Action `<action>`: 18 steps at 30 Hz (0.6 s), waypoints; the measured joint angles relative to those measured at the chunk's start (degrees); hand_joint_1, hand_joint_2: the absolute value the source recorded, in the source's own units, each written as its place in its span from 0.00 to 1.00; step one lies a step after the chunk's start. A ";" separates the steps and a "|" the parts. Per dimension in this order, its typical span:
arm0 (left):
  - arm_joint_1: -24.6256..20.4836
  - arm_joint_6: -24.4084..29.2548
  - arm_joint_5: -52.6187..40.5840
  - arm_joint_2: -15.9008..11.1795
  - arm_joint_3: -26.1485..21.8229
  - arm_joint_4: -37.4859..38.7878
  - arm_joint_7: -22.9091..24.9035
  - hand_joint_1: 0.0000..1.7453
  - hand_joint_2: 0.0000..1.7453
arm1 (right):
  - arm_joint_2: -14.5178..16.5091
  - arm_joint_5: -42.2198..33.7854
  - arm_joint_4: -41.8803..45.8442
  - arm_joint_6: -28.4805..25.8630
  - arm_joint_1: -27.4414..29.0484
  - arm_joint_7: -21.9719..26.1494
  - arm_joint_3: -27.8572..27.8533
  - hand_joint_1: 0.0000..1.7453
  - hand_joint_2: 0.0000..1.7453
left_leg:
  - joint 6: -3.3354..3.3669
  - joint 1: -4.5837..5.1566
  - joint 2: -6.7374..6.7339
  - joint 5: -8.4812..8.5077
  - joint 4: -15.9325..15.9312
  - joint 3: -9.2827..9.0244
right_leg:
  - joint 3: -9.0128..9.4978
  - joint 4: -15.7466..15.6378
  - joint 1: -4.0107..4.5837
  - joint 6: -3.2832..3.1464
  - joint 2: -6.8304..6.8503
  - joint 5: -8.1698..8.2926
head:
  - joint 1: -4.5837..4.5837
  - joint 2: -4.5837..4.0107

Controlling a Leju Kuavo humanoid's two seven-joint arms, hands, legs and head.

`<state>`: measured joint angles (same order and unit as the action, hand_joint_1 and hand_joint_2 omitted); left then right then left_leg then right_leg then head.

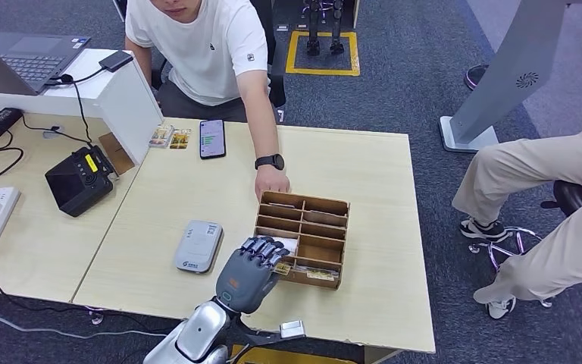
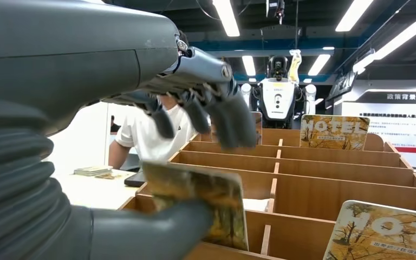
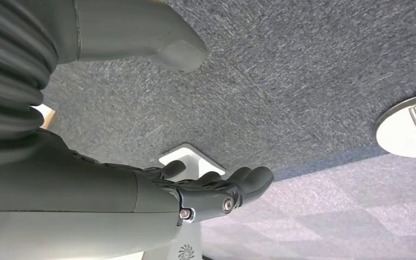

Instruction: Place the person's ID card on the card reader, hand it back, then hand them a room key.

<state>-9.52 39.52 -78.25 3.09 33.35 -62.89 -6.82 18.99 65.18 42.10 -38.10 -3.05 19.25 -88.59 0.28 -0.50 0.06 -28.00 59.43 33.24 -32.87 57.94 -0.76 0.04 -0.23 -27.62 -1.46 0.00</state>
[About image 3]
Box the grey kiosk stand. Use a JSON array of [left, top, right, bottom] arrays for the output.
[[141, 142, 226, 260]]

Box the round base metal stand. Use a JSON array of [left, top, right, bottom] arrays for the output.
[[374, 91, 416, 180]]

